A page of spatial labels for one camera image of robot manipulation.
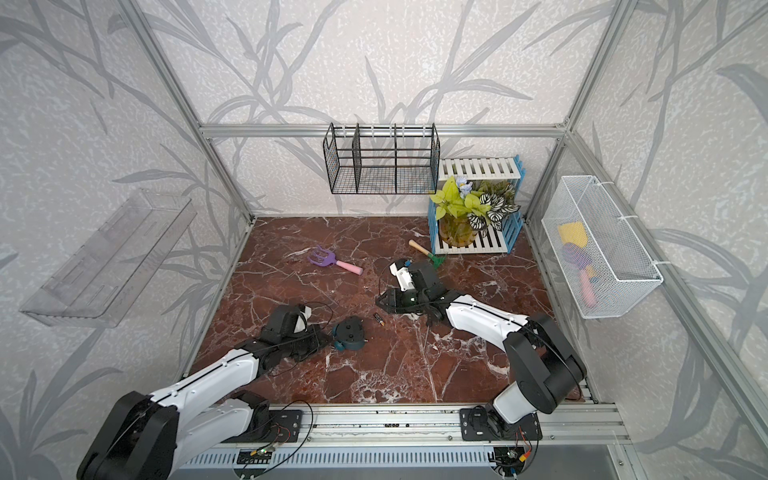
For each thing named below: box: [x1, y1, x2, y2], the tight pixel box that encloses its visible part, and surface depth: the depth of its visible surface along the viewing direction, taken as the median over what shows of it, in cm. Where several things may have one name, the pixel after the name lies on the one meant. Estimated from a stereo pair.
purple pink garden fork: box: [308, 245, 364, 276], surface depth 109 cm
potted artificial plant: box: [430, 176, 521, 248], surface depth 92 cm
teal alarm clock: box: [332, 315, 366, 351], surface depth 86 cm
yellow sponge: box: [558, 222, 589, 247], surface depth 88 cm
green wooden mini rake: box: [408, 239, 447, 270], surface depth 110 cm
